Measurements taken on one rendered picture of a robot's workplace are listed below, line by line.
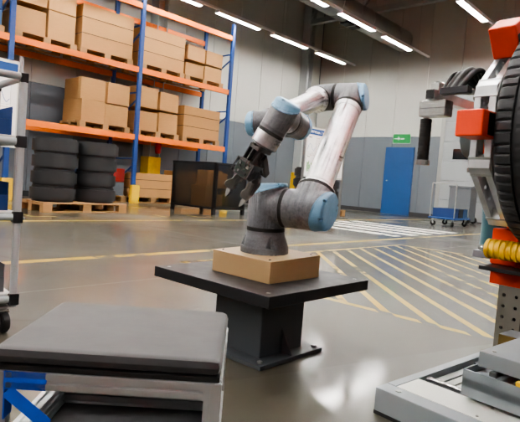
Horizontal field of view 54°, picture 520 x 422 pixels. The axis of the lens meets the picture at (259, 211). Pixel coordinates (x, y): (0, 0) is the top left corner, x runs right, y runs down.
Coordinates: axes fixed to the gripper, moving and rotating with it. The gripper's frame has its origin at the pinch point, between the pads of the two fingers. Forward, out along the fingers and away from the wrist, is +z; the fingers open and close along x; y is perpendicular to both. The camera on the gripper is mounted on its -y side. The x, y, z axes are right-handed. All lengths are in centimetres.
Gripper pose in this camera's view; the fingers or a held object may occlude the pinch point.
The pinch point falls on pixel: (234, 198)
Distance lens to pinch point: 173.9
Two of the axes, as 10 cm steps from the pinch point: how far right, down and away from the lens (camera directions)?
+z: -5.1, 8.4, 1.9
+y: -4.4, -0.6, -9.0
